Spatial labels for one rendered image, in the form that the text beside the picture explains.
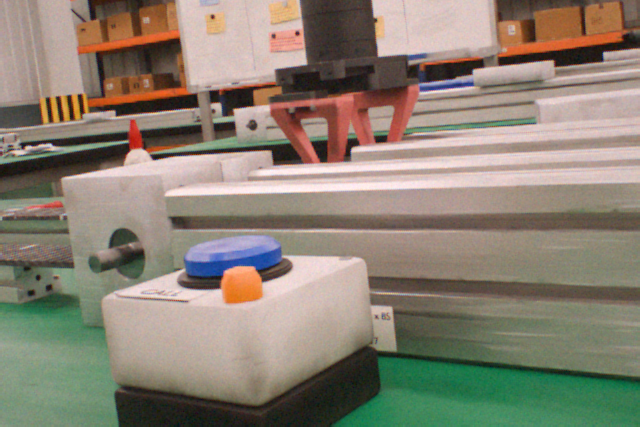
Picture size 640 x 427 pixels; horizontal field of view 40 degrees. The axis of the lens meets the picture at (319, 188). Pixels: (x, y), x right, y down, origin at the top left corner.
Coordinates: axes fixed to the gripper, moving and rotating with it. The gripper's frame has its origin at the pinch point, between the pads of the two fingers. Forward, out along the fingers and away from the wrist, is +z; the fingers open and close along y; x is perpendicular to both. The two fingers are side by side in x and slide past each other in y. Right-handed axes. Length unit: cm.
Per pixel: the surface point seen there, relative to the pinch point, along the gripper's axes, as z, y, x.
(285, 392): 3.6, -34.0, -19.1
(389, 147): -2.5, -4.9, -6.5
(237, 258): -1.3, -33.3, -16.9
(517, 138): -2.6, -4.7, -16.2
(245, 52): -25, 241, 217
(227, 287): -0.8, -35.7, -18.4
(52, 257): 2.3, -20.5, 12.7
